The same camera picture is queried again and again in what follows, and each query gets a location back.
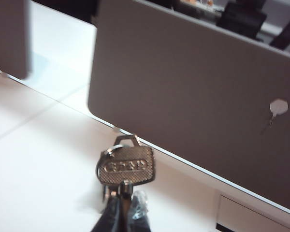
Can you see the dark office chair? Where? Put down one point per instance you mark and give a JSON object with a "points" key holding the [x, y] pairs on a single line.
{"points": [[286, 31]]}

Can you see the white adhesive wall hook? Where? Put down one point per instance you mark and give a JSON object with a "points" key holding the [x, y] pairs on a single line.
{"points": [[279, 106]]}

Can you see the silver key textured head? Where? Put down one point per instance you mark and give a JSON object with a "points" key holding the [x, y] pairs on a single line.
{"points": [[125, 166]]}

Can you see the narrow grey desk partition panel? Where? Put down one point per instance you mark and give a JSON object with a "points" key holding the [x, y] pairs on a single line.
{"points": [[7, 36]]}

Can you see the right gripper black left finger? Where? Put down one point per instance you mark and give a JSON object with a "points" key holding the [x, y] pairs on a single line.
{"points": [[108, 217]]}

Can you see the wide grey desk partition panel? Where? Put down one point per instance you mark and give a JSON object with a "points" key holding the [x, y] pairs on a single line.
{"points": [[183, 72]]}

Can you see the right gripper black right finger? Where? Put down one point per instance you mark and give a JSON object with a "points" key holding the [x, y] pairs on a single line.
{"points": [[140, 212]]}

